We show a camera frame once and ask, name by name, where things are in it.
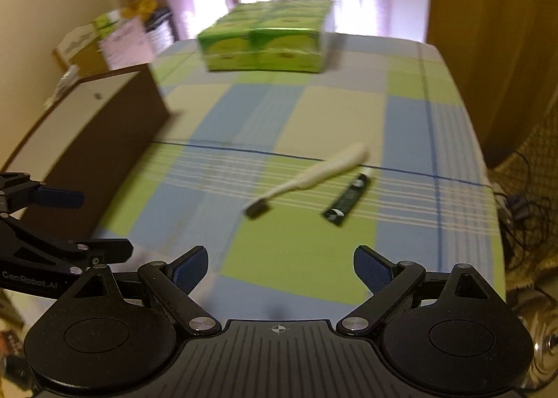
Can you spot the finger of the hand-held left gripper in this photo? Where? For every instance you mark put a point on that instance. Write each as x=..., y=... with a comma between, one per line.
x=109, y=250
x=61, y=198

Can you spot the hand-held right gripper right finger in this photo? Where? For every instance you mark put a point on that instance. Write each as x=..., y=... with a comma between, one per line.
x=372, y=269

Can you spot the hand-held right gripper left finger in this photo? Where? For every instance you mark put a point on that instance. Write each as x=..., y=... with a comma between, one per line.
x=189, y=269

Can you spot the small black toothpaste tube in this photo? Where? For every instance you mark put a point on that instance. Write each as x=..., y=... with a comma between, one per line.
x=346, y=202

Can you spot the brown storage box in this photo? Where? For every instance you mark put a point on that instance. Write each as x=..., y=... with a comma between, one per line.
x=109, y=141

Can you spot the white toothbrush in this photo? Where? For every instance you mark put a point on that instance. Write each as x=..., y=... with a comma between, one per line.
x=322, y=171

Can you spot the clear plastic bag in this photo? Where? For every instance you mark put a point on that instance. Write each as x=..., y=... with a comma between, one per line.
x=63, y=84

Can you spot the white power strip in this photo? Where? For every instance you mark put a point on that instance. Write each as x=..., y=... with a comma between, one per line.
x=503, y=206

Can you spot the white carved chair back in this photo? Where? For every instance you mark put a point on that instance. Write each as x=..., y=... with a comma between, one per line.
x=78, y=43

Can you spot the green tissue box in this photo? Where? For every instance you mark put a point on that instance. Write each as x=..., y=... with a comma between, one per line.
x=109, y=19

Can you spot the stack of white plastic containers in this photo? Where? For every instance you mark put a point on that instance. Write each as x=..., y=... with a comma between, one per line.
x=160, y=32

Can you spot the yellow plastic bag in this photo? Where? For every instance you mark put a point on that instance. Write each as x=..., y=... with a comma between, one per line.
x=140, y=6

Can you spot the green tissue multipack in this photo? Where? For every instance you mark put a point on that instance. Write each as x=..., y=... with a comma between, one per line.
x=261, y=40

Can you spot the ochre curtain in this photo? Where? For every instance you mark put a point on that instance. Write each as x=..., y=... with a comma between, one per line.
x=492, y=32

